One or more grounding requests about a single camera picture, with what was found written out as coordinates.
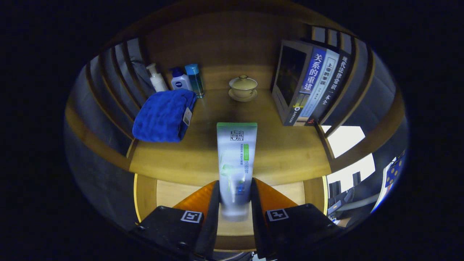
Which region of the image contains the pale spine book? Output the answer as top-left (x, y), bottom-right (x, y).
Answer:
top-left (299, 49), bottom-right (340, 118)

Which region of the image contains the blue gold-dotted gift bag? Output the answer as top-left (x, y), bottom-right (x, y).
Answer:
top-left (384, 150), bottom-right (406, 187)

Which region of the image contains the blue spine book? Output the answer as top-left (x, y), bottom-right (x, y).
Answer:
top-left (272, 39), bottom-right (327, 127)

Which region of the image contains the white blue-capped lotion bottle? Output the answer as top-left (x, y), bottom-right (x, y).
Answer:
top-left (170, 67), bottom-right (193, 92)

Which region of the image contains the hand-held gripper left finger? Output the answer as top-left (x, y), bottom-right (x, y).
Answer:
top-left (132, 180), bottom-right (221, 260)

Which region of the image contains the wooden drawer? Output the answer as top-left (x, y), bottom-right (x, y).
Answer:
top-left (133, 173), bottom-right (328, 251)

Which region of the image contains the beige saucer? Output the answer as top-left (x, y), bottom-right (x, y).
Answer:
top-left (228, 88), bottom-right (258, 102)

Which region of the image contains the white pump bottle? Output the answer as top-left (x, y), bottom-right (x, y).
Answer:
top-left (146, 63), bottom-right (169, 93)

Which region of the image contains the wooden cabinet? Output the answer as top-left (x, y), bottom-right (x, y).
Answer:
top-left (65, 7), bottom-right (406, 254)

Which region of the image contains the teal clear bottle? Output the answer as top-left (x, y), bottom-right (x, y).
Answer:
top-left (184, 64), bottom-right (206, 98)

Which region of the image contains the white green cleanser tube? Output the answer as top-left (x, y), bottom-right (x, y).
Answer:
top-left (216, 122), bottom-right (258, 221)

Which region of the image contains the white side cabinet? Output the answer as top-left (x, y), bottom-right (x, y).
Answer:
top-left (321, 125), bottom-right (376, 183)

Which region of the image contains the beige lidded tea cup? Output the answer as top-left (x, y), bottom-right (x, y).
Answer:
top-left (229, 75), bottom-right (258, 99)

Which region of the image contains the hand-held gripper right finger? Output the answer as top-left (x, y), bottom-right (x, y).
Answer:
top-left (250, 178), bottom-right (339, 260)

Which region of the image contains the blue folded towel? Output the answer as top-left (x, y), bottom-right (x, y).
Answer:
top-left (132, 89), bottom-right (197, 143)

